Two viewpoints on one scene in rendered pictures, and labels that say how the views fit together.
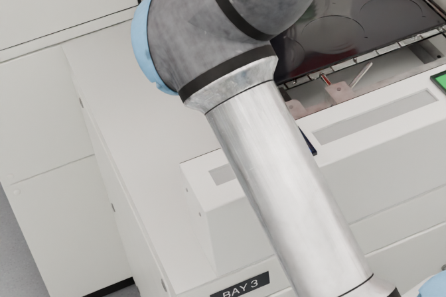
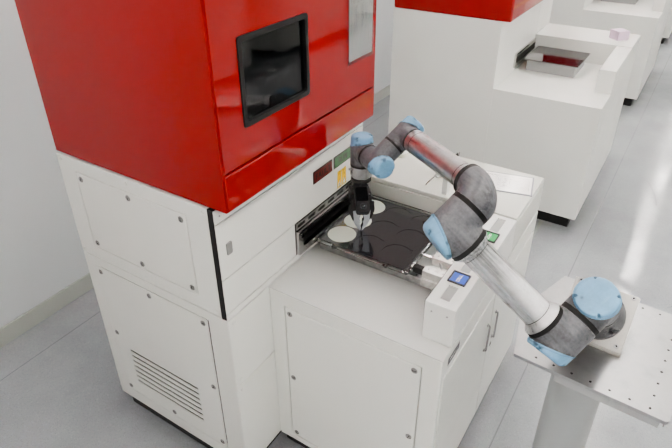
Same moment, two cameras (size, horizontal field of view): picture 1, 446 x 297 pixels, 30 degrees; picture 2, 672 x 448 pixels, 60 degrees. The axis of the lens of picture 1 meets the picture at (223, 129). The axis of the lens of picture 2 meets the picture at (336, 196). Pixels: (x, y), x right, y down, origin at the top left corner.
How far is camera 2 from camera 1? 1.13 m
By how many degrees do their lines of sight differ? 34
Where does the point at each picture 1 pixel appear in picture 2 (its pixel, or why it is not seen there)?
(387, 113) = not seen: hidden behind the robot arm
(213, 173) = (441, 298)
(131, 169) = (368, 324)
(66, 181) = (261, 373)
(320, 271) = (538, 303)
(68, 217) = (260, 398)
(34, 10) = (261, 270)
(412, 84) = not seen: hidden behind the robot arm
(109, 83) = (315, 294)
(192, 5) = (464, 217)
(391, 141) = not seen: hidden behind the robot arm
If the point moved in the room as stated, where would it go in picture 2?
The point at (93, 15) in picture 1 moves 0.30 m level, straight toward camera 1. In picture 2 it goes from (280, 266) to (349, 304)
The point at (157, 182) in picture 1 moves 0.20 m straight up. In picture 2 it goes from (386, 325) to (389, 273)
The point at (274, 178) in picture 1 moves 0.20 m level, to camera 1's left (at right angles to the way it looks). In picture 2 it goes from (510, 274) to (461, 308)
